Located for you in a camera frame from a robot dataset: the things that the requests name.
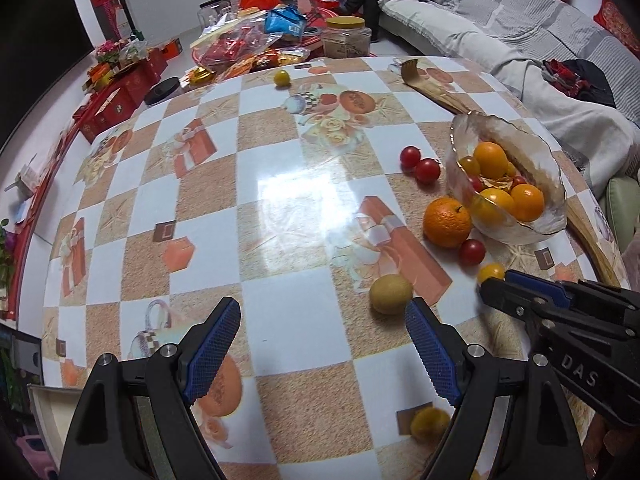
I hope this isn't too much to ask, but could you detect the green plant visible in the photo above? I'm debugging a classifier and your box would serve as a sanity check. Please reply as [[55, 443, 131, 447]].
[[0, 217, 18, 286]]

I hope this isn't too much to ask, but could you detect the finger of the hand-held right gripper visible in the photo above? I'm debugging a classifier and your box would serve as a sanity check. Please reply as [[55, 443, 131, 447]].
[[479, 277, 552, 322], [504, 269, 582, 309]]

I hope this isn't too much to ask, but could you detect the red cloth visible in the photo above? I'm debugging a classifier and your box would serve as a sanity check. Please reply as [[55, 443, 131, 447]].
[[543, 59, 588, 96]]

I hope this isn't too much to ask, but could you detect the red patterned square cushion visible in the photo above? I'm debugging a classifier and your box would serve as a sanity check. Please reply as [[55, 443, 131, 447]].
[[592, 0, 640, 58]]

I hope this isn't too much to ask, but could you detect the clear plastic jar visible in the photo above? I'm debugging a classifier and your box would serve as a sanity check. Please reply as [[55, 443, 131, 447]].
[[198, 0, 232, 28]]

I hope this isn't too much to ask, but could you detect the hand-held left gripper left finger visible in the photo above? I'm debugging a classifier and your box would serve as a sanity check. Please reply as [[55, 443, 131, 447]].
[[57, 296, 243, 480]]

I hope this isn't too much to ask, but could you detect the checked printed tablecloth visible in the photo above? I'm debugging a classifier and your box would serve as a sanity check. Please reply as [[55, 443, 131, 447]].
[[30, 55, 631, 480]]

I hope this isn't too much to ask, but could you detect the brown kiwi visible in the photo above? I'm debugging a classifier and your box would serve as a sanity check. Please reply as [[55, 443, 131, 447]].
[[369, 274, 414, 316]]

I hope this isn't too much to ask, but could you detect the gold snack packet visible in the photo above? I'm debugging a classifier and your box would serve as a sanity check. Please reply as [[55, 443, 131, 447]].
[[180, 67, 216, 88]]

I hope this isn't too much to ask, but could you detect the yellow lidded plastic jar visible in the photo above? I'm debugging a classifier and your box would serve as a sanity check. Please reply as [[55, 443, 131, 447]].
[[320, 16, 373, 59]]

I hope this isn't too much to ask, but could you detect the long wooden paddle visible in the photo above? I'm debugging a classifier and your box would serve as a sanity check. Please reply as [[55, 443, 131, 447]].
[[400, 58, 623, 288]]

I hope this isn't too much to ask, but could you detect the bag of red candies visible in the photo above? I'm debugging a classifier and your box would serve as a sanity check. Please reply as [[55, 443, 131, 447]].
[[192, 25, 283, 68]]

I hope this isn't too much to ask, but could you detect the small orange mandarin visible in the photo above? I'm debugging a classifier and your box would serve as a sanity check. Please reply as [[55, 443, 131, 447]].
[[423, 196, 473, 249], [510, 183, 546, 222], [472, 141, 510, 180], [471, 187, 517, 228]]

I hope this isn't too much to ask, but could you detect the red gift box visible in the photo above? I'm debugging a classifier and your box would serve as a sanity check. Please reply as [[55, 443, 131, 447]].
[[72, 85, 143, 143]]

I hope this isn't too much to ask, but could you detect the dark clothing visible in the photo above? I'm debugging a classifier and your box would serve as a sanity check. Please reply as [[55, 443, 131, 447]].
[[570, 59, 617, 108]]

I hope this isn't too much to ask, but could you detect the beige box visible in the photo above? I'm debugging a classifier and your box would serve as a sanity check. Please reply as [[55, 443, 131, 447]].
[[27, 384, 93, 461]]

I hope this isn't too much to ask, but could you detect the grey striped sofa cover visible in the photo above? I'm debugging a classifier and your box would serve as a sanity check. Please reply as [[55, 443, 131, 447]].
[[435, 0, 640, 111]]

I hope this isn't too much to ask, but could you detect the grey sofa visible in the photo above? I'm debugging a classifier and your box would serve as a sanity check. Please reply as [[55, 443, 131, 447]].
[[347, 0, 640, 196]]

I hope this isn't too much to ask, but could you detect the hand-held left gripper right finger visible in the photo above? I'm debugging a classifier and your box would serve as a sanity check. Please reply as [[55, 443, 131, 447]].
[[404, 297, 591, 480]]

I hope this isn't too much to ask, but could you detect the light grey fringed blanket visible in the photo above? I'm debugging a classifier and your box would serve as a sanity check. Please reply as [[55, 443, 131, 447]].
[[377, 0, 640, 196]]

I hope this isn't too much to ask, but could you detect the black television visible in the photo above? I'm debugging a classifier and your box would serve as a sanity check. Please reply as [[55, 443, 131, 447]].
[[0, 0, 98, 136]]

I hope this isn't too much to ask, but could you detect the clear glass bowl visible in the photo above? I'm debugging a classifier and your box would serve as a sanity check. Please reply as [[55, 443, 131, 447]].
[[445, 111, 568, 246]]

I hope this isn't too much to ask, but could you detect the blue snack packet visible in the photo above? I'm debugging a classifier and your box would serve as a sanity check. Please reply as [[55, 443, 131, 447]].
[[263, 7, 308, 41]]

